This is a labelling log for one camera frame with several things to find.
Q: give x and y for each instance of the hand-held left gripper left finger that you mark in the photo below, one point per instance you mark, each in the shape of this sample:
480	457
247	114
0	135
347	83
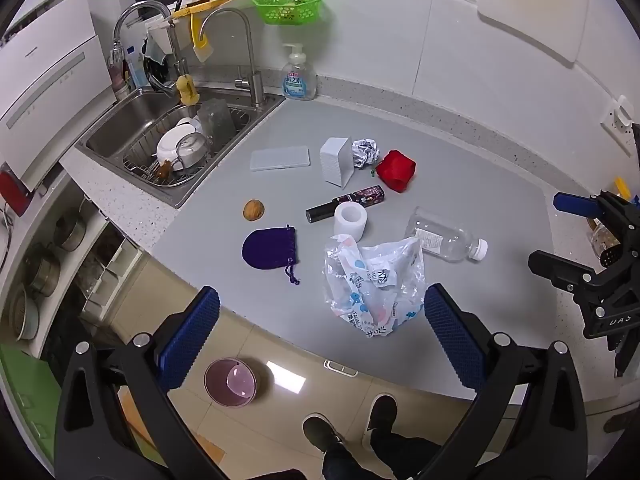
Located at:
192	340

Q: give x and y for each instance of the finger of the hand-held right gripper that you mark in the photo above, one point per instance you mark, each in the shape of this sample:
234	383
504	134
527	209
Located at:
555	267
575	202

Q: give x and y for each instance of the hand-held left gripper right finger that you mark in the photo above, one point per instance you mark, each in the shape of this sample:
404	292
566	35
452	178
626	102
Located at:
455	340

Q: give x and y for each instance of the pink trash bin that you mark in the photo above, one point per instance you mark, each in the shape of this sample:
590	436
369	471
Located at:
220	385

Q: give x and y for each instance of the clear plastic bottle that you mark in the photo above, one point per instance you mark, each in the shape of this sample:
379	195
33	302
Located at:
440	237

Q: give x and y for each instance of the printed clear plastic bag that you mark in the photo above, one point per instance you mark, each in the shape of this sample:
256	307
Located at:
370	280

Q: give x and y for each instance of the brown walnut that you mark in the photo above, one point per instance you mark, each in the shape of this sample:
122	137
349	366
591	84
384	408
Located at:
253	210

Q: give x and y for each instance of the white paper roll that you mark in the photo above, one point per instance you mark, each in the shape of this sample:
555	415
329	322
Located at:
350	220

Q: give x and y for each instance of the red cloth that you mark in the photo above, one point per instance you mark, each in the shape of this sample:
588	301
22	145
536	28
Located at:
395	170

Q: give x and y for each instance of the glass jar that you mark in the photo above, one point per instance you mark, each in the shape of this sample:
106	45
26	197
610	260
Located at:
602	240

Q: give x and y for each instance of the person's right shoe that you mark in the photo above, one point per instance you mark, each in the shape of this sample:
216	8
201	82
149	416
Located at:
380	417

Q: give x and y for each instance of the person's right leg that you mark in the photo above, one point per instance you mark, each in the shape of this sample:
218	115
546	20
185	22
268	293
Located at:
405	455

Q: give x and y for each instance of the person's leg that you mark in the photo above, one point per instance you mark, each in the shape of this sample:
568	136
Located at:
405	455
345	462

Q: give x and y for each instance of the steel pot in drawer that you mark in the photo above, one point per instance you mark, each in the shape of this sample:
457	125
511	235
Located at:
70	232
22	315
42	275

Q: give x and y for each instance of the person's left leg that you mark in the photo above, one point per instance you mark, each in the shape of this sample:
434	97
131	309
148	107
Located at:
345	462

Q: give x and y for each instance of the black patterned tube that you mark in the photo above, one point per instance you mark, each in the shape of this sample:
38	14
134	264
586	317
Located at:
350	197

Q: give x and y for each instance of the white bowl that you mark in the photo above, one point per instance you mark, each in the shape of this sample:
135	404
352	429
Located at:
167	145

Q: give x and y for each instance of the crumpled foil ball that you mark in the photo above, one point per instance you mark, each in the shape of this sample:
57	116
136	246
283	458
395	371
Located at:
365	152

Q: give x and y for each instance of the white paper box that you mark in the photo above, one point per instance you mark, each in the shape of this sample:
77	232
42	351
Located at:
335	160

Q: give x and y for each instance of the stainless steel sink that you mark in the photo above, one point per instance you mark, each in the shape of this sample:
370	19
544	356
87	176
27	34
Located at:
115	135

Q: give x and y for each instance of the red cloth item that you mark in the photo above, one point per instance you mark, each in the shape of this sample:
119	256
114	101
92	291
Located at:
12	190

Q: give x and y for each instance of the yellow sponge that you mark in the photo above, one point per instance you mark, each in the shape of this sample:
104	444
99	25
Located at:
187	90

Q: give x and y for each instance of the tall steel faucet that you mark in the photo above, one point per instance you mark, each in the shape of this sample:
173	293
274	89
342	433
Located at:
256	85

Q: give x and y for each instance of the clear soap pump bottle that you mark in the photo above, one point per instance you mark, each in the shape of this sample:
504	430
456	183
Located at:
299	82

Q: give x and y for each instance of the white dishwasher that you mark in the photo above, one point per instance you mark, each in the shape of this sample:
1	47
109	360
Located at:
45	90

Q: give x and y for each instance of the chrome kitchen faucet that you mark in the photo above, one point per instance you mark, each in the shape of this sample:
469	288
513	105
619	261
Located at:
142	6

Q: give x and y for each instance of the green plastic basket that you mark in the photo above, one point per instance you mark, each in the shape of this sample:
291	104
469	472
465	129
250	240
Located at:
287	7

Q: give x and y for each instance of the white wall socket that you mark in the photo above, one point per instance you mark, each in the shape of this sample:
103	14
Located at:
617	122

